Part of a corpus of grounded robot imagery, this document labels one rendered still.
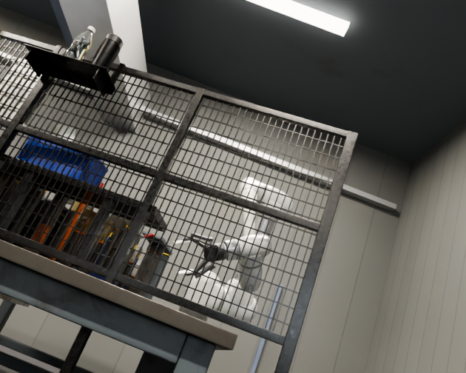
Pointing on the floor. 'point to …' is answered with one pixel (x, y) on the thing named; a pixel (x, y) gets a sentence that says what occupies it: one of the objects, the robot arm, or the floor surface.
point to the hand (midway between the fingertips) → (178, 257)
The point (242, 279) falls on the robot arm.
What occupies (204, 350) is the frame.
